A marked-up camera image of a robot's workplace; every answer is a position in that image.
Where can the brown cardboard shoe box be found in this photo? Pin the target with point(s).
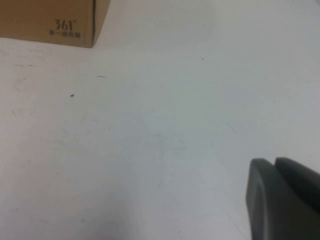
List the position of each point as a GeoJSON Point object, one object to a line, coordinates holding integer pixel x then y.
{"type": "Point", "coordinates": [37, 15]}

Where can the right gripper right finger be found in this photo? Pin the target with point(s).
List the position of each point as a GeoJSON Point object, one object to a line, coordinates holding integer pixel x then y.
{"type": "Point", "coordinates": [302, 180]}

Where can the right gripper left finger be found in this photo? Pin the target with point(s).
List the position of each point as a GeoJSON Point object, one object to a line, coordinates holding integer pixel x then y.
{"type": "Point", "coordinates": [272, 207]}

